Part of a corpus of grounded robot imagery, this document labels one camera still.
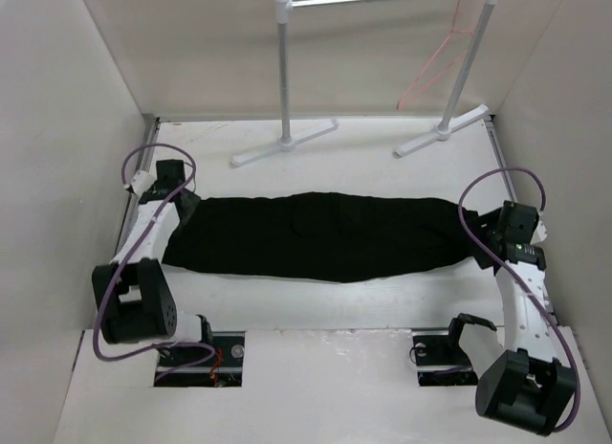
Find pink wire hanger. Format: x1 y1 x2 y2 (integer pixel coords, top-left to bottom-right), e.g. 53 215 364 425
396 0 475 111

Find black trousers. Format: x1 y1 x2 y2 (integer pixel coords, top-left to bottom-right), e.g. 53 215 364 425
163 192 471 283

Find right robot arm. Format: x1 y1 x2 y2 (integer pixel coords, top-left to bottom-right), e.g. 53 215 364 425
443 201 579 436

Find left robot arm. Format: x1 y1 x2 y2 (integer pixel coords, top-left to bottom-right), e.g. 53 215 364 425
92 160 215 366

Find white clothes rack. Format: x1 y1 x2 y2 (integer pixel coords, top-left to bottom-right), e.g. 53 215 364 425
229 0 504 168

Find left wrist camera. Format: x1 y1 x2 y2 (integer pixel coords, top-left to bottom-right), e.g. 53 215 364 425
123 170 155 197

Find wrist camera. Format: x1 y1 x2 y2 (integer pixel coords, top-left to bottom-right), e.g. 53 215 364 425
123 170 155 197
532 219 548 244

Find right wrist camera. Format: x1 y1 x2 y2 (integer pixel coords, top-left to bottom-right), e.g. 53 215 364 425
532 219 548 244

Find aluminium table rail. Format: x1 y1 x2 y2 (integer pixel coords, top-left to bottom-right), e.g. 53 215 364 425
111 114 160 258

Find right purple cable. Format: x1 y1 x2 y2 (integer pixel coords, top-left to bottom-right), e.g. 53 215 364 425
458 166 582 433

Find purple cable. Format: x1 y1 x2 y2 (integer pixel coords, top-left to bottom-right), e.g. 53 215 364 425
92 144 217 364
458 166 582 433

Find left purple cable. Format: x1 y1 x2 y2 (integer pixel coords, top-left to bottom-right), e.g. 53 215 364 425
92 144 217 364

